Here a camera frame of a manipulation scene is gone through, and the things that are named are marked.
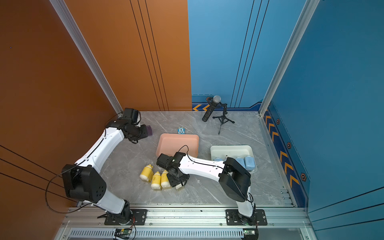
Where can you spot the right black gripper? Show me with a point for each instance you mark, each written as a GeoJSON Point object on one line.
{"type": "Point", "coordinates": [183, 178]}

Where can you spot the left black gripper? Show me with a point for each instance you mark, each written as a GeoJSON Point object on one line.
{"type": "Point", "coordinates": [144, 133]}

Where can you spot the pink plastic tray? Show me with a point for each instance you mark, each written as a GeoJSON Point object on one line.
{"type": "Point", "coordinates": [169, 144]}

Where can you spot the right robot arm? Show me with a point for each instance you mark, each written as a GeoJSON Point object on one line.
{"type": "Point", "coordinates": [234, 179]}

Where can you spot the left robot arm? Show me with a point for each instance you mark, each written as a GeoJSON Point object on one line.
{"type": "Point", "coordinates": [82, 180]}

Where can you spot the purple cube sharpener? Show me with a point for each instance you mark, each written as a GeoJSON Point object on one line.
{"type": "Point", "coordinates": [149, 130]}

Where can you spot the blue cartoon sharpener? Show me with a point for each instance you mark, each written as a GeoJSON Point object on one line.
{"type": "Point", "coordinates": [181, 130]}

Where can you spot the white plastic tray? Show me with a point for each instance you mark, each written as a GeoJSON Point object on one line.
{"type": "Point", "coordinates": [225, 152]}

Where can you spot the green circuit board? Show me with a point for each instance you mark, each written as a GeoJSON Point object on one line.
{"type": "Point", "coordinates": [122, 234]}

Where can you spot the black microphone on tripod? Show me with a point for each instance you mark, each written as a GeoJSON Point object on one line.
{"type": "Point", "coordinates": [215, 103]}

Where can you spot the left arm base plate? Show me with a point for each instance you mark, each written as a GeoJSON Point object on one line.
{"type": "Point", "coordinates": [135, 217]}

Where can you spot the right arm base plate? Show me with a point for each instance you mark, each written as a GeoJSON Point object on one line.
{"type": "Point", "coordinates": [234, 218]}

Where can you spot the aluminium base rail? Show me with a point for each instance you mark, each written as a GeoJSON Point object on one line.
{"type": "Point", "coordinates": [191, 222]}

